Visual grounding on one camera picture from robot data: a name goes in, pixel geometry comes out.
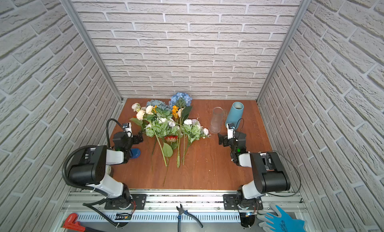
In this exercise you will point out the blue hydrangea flower stem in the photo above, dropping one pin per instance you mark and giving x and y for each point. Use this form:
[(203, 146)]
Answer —
[(178, 103)]

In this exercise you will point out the teal ceramic vase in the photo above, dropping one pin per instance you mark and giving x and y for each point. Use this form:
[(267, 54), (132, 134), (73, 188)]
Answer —
[(235, 114)]

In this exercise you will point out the aluminium mounting rail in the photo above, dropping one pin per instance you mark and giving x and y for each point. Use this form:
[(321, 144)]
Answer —
[(160, 206)]

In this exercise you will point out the blue handled pliers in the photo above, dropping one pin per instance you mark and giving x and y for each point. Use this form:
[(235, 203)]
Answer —
[(182, 212)]

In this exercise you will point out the blue grey work glove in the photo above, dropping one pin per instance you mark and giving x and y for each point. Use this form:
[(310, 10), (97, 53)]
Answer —
[(281, 222)]

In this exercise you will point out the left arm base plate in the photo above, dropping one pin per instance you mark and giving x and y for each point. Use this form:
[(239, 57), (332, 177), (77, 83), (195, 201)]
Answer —
[(125, 202)]

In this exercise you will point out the orange yellow flower stem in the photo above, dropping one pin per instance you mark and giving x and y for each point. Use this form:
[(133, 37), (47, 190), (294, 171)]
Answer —
[(176, 112)]

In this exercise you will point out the clear glass vase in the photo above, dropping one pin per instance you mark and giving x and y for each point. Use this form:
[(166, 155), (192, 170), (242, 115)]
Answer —
[(216, 120)]

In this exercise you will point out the blue oval dish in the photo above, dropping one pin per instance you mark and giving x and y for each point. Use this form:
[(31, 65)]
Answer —
[(135, 153)]

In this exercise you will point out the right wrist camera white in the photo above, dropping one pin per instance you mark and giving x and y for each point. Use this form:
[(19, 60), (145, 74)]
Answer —
[(231, 130)]

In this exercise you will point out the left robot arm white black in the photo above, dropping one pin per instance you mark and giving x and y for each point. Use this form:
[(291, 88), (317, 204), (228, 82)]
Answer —
[(87, 168)]

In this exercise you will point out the red clamp tool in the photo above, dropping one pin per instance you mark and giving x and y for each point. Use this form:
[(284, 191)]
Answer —
[(72, 223)]

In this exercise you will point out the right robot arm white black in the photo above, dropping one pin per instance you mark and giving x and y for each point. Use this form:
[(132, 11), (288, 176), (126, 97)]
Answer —
[(269, 174)]

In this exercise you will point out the peach rose flower stem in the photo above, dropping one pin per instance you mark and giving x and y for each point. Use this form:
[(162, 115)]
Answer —
[(144, 117)]

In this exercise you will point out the dusty blue hydrangea stem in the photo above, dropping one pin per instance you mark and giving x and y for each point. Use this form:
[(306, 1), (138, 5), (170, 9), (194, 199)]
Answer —
[(159, 104)]

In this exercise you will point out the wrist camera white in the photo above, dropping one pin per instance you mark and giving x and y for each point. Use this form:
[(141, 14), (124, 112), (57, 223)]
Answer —
[(231, 130), (127, 128)]

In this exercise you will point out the white ranunculus flower stem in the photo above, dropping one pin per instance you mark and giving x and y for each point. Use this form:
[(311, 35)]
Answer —
[(136, 107)]

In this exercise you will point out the white lilac bouquet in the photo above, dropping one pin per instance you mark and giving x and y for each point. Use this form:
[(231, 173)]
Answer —
[(161, 127), (192, 131)]

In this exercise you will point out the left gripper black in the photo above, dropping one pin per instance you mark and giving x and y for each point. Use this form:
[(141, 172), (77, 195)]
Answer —
[(132, 139)]

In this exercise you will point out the red gerbera flower stem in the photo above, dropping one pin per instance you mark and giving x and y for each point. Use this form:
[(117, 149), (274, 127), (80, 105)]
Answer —
[(170, 144)]

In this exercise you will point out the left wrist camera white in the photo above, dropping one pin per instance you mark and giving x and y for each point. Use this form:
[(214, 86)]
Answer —
[(127, 128)]

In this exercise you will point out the white lilac bouquet right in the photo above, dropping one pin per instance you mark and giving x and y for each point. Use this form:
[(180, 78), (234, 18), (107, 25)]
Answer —
[(192, 131)]

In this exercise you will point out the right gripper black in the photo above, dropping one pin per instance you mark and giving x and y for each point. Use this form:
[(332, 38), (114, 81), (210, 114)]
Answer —
[(227, 140)]

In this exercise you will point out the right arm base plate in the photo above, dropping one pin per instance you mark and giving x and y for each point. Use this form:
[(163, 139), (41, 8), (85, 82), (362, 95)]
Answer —
[(236, 202)]

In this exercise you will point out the white lilac bouquet left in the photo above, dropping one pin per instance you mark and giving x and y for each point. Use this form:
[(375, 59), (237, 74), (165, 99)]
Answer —
[(161, 127)]

